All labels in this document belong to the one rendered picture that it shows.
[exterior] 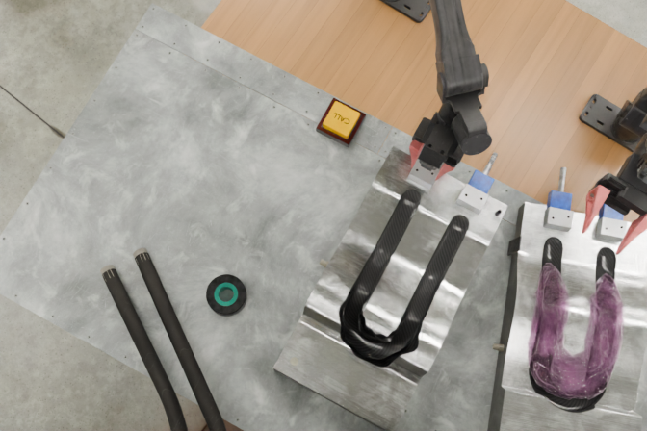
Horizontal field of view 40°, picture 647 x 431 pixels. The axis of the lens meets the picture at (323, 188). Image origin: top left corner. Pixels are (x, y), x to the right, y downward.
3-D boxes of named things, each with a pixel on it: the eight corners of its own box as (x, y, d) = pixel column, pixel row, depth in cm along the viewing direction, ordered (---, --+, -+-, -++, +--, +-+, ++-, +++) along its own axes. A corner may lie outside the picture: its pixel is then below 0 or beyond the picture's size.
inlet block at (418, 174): (434, 128, 183) (438, 118, 178) (455, 139, 182) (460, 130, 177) (405, 181, 179) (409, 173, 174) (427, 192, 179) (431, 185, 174)
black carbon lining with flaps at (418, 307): (403, 188, 178) (409, 174, 169) (476, 224, 177) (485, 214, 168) (323, 340, 170) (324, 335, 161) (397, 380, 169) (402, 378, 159)
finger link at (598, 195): (616, 245, 140) (644, 197, 142) (577, 220, 140) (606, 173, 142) (603, 252, 146) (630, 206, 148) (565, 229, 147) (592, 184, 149)
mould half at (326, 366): (388, 159, 187) (395, 139, 174) (498, 215, 185) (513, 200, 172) (273, 369, 175) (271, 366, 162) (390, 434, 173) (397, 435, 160)
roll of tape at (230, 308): (242, 319, 178) (241, 317, 174) (203, 311, 178) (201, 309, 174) (250, 281, 180) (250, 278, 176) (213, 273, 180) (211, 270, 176)
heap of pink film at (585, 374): (534, 260, 176) (545, 252, 169) (622, 277, 176) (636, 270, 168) (517, 390, 170) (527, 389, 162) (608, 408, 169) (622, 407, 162)
